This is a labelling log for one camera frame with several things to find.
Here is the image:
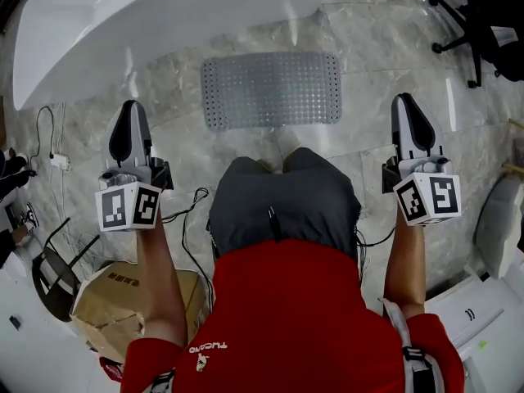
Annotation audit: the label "large cardboard box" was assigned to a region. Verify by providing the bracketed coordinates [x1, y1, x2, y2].
[69, 260, 215, 364]

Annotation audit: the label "white backpack strap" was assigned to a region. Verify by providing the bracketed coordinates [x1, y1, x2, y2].
[148, 368, 176, 393]
[377, 296, 438, 393]

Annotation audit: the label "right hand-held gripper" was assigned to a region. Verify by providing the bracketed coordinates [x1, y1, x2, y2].
[382, 92, 463, 227]

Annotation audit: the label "wooden stool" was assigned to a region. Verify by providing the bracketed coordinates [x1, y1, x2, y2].
[502, 115, 524, 176]

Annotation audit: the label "person's right forearm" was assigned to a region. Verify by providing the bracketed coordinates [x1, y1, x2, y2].
[382, 214, 427, 319]

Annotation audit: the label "white cabinet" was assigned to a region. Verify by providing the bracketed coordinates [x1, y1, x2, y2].
[424, 260, 524, 393]

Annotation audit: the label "person's grey trousers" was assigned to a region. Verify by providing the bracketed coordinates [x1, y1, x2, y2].
[207, 147, 364, 262]

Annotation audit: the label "red cap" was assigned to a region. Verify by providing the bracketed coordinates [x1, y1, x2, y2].
[98, 355, 124, 383]

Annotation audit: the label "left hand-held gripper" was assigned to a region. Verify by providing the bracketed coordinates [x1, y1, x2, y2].
[94, 99, 175, 233]

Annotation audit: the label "grey perforated floor mat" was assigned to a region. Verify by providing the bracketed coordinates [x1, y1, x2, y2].
[199, 51, 343, 131]

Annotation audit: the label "black power cable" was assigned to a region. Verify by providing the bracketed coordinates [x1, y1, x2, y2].
[34, 105, 57, 160]

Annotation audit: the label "white power strip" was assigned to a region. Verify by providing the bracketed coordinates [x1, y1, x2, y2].
[48, 153, 72, 171]

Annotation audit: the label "black office chair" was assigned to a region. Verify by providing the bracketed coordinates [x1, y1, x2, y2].
[427, 0, 524, 90]

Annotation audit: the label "white bathtub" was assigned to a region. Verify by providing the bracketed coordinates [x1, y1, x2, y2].
[11, 0, 333, 112]

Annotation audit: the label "black round stool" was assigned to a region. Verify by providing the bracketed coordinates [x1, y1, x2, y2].
[32, 216, 102, 323]

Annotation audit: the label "person's red shirt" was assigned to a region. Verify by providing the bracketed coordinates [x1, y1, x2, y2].
[120, 238, 466, 393]

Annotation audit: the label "person's left forearm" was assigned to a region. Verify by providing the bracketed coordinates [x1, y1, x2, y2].
[136, 218, 190, 348]

